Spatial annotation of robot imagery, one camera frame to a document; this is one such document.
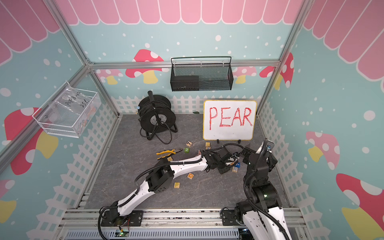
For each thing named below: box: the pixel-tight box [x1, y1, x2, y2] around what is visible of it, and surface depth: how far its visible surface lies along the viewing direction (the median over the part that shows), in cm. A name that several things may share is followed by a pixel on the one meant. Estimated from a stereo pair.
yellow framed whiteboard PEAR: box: [203, 100, 257, 141], surface depth 101 cm
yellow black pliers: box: [156, 148, 183, 160], surface depth 99 cm
